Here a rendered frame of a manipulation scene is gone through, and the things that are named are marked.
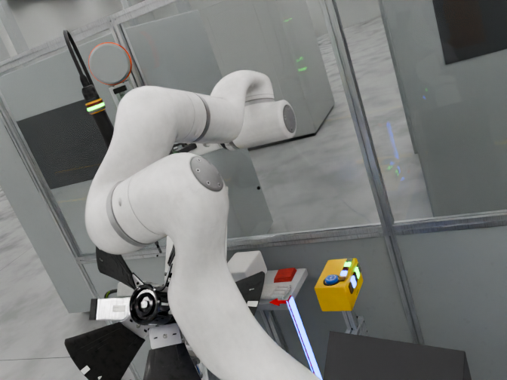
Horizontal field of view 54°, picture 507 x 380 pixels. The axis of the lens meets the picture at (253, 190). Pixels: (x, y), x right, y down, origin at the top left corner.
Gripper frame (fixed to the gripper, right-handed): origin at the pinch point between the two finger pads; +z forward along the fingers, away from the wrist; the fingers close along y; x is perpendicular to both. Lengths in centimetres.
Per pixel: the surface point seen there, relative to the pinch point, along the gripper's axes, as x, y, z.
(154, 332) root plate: -52, -7, 27
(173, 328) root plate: -53, -3, 24
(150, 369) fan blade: -58, -15, 26
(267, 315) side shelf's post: -92, 53, 29
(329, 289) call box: -59, 21, -17
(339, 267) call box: -58, 32, -18
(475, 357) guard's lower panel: -128, 70, -45
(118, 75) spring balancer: 18, 57, 56
